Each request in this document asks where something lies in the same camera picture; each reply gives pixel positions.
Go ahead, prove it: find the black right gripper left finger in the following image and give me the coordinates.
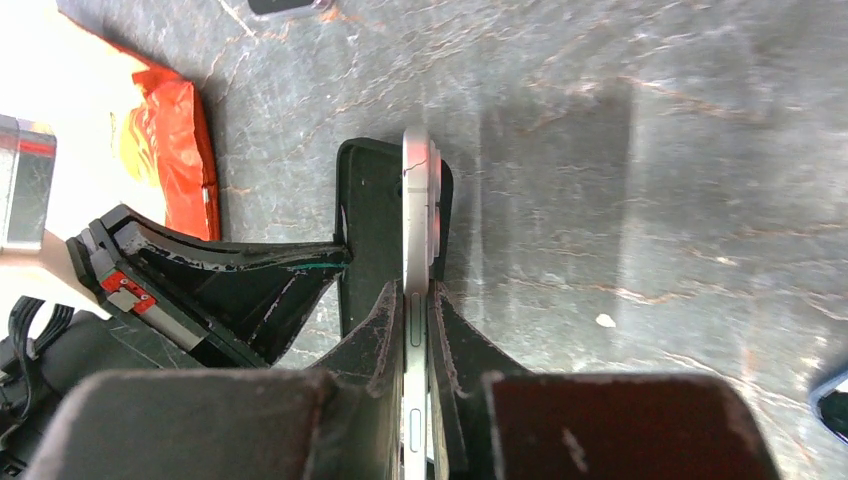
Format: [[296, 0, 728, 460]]
[[24, 281, 403, 479]]

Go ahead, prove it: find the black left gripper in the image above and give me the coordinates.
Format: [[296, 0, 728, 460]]
[[1, 205, 352, 464]]

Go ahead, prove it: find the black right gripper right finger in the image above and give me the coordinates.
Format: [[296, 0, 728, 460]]
[[427, 283, 779, 479]]

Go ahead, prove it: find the cassava chips snack bag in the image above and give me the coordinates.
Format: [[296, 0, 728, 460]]
[[43, 10, 221, 240]]

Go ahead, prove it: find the dark smartphone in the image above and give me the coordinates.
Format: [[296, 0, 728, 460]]
[[401, 126, 437, 479]]

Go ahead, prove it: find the black smartphone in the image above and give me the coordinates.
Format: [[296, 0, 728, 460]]
[[247, 0, 335, 16]]

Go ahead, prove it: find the blue smartphone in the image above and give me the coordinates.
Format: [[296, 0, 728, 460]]
[[809, 370, 847, 445]]

